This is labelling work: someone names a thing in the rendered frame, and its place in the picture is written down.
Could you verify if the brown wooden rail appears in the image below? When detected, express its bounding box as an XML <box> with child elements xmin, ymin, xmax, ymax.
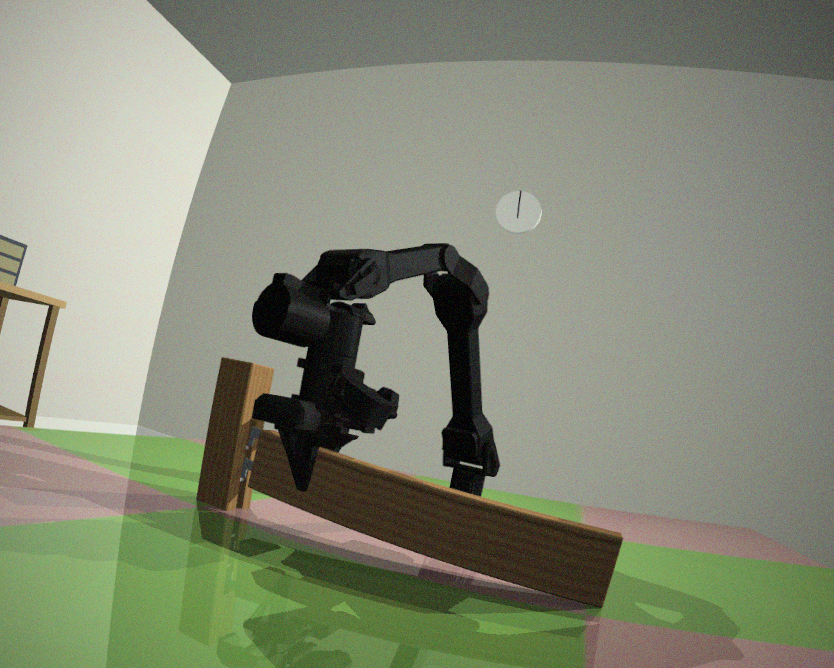
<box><xmin>241</xmin><ymin>427</ymin><xmax>623</xmax><ymax>608</ymax></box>

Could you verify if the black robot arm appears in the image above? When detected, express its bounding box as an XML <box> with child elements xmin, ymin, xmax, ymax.
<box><xmin>252</xmin><ymin>243</ymin><xmax>500</xmax><ymax>496</ymax></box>

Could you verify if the wooden slotted post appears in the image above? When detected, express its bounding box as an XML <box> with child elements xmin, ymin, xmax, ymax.
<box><xmin>196</xmin><ymin>357</ymin><xmax>274</xmax><ymax>511</ymax></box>

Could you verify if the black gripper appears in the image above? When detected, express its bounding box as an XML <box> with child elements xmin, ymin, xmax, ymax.
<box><xmin>252</xmin><ymin>351</ymin><xmax>376</xmax><ymax>492</ymax></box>

